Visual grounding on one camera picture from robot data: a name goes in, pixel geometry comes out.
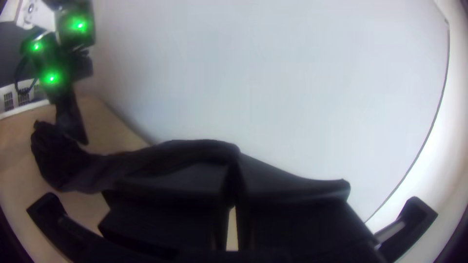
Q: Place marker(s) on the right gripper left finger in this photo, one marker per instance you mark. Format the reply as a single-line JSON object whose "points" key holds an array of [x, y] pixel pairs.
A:
{"points": [[172, 208]]}

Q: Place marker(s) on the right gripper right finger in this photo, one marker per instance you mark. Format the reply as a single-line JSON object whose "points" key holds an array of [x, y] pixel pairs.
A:
{"points": [[300, 226]]}

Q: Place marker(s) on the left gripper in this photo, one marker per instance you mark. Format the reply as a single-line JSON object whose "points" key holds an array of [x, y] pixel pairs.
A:
{"points": [[61, 95]]}

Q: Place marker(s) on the black t-shirt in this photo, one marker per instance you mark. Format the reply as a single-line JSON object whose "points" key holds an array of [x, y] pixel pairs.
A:
{"points": [[146, 160]]}

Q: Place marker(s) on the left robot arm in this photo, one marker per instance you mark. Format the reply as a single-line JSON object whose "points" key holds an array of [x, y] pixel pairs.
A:
{"points": [[33, 14]]}

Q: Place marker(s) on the white laundry basket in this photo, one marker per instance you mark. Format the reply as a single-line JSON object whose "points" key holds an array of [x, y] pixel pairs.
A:
{"points": [[16, 99]]}

